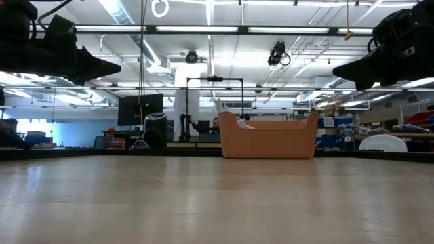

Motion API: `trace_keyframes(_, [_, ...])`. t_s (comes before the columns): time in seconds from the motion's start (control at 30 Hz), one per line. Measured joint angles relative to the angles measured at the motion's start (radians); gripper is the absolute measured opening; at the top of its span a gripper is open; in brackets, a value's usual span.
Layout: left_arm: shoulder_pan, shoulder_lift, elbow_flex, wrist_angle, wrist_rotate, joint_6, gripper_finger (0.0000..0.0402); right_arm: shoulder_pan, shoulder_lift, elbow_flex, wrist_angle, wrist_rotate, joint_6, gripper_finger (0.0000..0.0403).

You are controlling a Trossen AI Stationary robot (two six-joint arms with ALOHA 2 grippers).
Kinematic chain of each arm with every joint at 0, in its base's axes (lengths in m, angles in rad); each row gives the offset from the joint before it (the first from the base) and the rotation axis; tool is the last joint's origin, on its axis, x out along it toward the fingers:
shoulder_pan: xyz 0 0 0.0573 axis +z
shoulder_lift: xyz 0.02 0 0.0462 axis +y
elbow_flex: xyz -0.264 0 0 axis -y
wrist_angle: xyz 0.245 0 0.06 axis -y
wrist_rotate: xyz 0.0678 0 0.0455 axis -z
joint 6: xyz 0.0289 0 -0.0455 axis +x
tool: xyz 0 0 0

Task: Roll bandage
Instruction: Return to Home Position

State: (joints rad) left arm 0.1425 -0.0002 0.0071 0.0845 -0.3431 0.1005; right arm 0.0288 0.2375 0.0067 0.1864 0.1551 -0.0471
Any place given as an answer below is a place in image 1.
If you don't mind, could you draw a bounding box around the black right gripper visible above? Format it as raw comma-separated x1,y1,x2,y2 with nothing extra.
332,0,434,92

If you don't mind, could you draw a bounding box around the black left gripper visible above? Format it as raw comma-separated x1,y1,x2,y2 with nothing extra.
0,15,122,87

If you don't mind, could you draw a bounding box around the orange plastic bin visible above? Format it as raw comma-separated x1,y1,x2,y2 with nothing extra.
218,110,320,160

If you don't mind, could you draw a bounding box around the clear plastic zip bag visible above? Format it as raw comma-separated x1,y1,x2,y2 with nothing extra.
237,118,255,130

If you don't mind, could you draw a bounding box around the yellow hanging tag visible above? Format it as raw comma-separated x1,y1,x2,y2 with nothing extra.
344,0,354,41

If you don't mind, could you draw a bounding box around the black monitor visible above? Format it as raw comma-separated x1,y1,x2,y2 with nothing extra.
117,94,164,127

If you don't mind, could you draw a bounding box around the blue labelled storage bin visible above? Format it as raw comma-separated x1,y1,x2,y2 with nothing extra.
317,117,354,129

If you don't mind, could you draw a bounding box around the black overhead light beam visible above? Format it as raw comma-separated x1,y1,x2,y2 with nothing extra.
76,24,374,37

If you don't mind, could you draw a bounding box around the red storage bin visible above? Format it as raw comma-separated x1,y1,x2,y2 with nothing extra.
403,110,434,127

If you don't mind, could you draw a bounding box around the white moulded foam seat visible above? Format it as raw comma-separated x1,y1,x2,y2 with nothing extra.
358,134,408,153

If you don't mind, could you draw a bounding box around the wooden background workbench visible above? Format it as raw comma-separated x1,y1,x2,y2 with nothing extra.
352,132,434,140

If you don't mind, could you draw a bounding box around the person at window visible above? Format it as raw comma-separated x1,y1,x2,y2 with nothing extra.
0,117,32,150

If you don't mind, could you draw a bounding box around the wooden background station table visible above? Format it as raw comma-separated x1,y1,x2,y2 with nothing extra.
166,141,223,150

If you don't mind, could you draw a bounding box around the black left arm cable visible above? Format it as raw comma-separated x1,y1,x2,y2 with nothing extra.
36,0,74,32

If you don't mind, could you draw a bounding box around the white looped cable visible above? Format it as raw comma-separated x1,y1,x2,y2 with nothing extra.
151,0,170,19

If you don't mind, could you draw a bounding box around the black camera with cable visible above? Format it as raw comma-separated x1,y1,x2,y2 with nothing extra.
267,41,292,67

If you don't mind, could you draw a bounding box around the black aluminium table frame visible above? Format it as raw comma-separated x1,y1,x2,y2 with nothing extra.
0,148,434,164

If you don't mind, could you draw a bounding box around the black overhead camera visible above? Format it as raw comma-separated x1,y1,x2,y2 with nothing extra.
185,49,199,65

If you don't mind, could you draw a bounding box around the black background station frame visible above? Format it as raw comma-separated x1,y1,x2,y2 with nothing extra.
185,77,245,143

